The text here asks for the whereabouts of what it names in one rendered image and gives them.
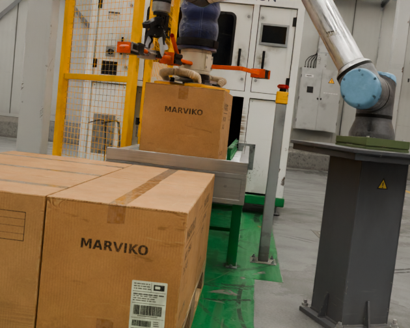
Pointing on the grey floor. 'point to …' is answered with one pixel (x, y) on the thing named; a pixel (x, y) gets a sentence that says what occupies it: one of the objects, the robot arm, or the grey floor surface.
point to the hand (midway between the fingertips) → (153, 53)
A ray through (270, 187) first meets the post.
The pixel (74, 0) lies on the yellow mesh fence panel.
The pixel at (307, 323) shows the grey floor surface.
